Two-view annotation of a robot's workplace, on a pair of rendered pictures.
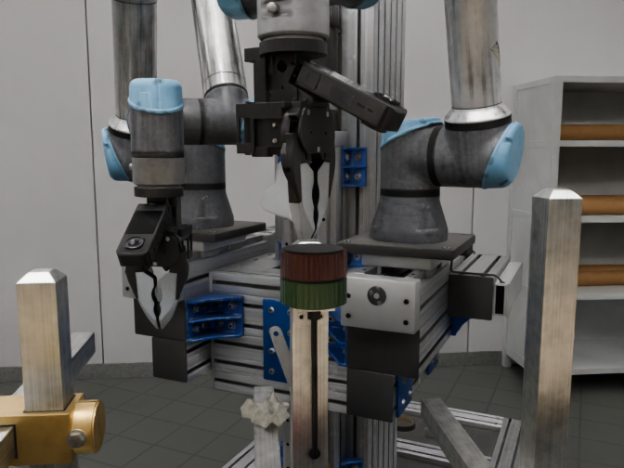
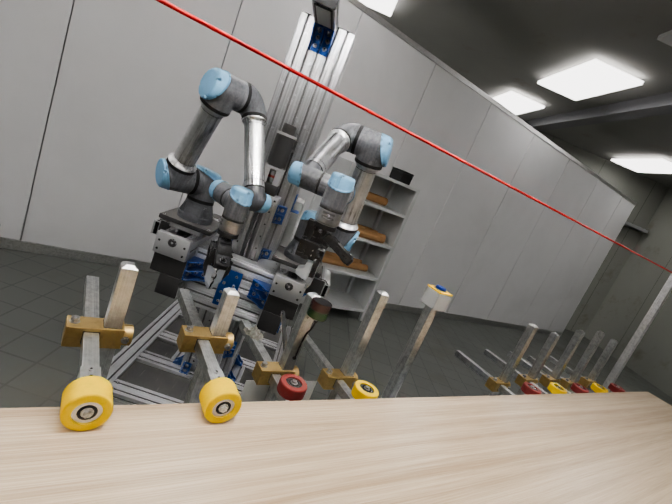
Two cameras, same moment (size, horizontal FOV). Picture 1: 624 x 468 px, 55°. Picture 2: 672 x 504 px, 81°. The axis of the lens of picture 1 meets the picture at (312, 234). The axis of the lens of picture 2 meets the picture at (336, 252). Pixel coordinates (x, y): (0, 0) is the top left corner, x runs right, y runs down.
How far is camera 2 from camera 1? 74 cm
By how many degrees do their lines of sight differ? 30
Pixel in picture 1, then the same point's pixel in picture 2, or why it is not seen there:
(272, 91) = (313, 237)
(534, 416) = (354, 353)
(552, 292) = (372, 320)
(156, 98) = (245, 200)
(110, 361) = (27, 240)
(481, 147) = (344, 238)
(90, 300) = (21, 195)
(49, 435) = (219, 344)
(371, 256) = (285, 265)
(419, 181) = not seen: hidden behind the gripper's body
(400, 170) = not seen: hidden behind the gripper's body
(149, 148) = (235, 218)
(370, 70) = not seen: hidden behind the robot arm
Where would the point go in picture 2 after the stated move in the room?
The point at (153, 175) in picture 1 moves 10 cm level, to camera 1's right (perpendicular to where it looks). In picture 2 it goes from (233, 229) to (261, 237)
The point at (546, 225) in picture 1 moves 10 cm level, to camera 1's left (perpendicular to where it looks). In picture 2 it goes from (378, 301) to (352, 296)
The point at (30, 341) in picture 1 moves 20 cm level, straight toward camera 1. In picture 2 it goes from (224, 313) to (273, 357)
